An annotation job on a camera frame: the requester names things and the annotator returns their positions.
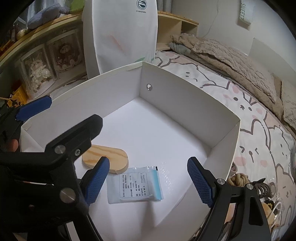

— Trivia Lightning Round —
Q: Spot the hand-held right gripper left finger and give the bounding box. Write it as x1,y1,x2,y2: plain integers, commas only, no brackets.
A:
80,157,110,206

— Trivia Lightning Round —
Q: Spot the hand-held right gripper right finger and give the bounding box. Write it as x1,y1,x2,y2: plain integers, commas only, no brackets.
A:
187,157,271,241

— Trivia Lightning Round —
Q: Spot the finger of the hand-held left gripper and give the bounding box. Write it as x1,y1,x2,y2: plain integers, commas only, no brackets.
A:
0,95,52,140
45,114,103,209

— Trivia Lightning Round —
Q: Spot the oval wooden block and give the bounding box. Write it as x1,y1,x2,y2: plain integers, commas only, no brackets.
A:
82,144,129,174

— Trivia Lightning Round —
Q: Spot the blue white sachet packet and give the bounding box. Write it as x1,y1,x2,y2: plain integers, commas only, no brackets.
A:
108,166,164,204

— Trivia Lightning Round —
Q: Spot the white cardboard box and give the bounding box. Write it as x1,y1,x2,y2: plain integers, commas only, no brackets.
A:
20,61,241,241

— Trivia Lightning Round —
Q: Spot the person's left hand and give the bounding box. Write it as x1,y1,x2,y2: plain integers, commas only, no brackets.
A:
6,138,19,152

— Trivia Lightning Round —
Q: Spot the yellow box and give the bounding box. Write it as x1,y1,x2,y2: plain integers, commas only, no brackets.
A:
10,86,30,107

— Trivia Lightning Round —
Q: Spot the lion plush display case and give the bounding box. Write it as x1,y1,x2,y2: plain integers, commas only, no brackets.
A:
47,30,86,80

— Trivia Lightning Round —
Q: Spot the dark hair claw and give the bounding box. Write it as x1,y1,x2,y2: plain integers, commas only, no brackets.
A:
251,178,278,199

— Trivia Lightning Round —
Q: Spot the cartoon printed bedsheet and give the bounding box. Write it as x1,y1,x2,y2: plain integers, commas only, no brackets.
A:
48,50,296,241

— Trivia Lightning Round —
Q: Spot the blue plush toy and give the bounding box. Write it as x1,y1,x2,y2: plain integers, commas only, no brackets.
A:
27,6,73,29

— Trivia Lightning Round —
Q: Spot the white tote bag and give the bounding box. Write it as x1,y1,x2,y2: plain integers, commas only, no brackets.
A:
83,0,159,75

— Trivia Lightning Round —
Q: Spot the green plush toy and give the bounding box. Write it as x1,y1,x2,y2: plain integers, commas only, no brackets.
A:
69,0,86,13

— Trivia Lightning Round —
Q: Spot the beige pillow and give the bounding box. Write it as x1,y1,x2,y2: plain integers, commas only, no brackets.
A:
280,79,296,130

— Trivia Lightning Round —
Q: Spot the beige fuzzy blanket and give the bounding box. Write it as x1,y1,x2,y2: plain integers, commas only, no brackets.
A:
170,33,278,103

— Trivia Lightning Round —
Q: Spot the white headboard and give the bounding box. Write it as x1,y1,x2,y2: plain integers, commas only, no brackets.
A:
252,38,296,87

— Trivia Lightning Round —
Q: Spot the wooden shelf unit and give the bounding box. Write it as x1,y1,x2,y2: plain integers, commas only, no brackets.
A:
157,10,199,51

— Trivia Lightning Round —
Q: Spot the white wall hanging bag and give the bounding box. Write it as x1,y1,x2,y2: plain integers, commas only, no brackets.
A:
238,0,253,25

